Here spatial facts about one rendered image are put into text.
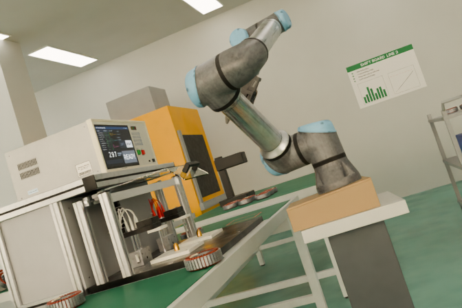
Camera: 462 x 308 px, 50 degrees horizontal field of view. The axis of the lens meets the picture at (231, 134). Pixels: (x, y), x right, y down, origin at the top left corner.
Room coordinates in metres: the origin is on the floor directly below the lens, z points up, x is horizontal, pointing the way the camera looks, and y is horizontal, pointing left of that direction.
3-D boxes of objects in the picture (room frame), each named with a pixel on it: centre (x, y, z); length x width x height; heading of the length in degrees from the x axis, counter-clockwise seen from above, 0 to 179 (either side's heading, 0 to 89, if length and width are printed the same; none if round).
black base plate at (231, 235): (1.88, 0.29, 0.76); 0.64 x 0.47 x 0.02; 165
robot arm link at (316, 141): (1.65, -0.27, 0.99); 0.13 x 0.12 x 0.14; 62
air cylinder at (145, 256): (1.80, 0.45, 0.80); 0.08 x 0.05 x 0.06; 165
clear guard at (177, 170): (1.77, 0.31, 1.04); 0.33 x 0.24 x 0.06; 75
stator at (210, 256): (1.44, 0.19, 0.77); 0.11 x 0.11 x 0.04
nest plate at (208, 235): (2.00, 0.25, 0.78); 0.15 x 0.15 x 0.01; 75
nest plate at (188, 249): (1.76, 0.31, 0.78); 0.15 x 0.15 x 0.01; 75
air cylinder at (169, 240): (2.03, 0.39, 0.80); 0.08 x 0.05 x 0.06; 165
